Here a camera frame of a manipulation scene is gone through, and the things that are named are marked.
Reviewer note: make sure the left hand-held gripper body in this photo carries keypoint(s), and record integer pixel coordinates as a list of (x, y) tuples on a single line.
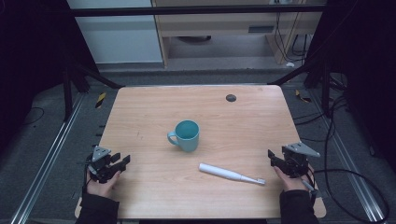
[(101, 166)]

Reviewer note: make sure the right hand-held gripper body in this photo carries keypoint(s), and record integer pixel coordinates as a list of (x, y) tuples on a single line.
[(295, 163)]

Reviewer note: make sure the white electric toothbrush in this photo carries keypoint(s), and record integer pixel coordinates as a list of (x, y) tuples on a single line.
[(218, 171)]

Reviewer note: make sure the teal ceramic cup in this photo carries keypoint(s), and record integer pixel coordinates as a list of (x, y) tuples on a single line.
[(186, 141)]

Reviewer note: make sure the person's right hand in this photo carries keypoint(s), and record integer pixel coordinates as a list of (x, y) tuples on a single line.
[(292, 184)]

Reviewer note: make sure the person's left hand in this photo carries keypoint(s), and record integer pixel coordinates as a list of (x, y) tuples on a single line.
[(101, 188)]

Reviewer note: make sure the yellow black floor tape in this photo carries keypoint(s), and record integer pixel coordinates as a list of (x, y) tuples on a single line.
[(100, 100), (302, 97)]

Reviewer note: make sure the dark round table grommet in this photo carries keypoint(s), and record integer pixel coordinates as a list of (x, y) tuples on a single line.
[(231, 98)]

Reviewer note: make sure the black metal stand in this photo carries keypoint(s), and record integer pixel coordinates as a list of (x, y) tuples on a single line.
[(325, 90), (67, 93)]

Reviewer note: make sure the small white floor object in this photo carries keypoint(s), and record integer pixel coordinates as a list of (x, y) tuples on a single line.
[(290, 64)]

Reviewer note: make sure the white cabinet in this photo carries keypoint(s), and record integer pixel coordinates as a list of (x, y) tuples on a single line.
[(118, 40)]

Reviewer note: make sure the black curtain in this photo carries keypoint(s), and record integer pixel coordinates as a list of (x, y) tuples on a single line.
[(364, 62), (34, 56)]

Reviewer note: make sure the light wooden desk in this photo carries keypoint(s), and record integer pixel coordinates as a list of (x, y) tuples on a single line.
[(218, 25)]

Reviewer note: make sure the aluminium floor rail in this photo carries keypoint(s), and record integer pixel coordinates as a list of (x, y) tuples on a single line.
[(348, 161), (46, 161)]

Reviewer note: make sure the black horizontal frame bar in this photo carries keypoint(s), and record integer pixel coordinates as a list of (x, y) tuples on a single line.
[(186, 11)]

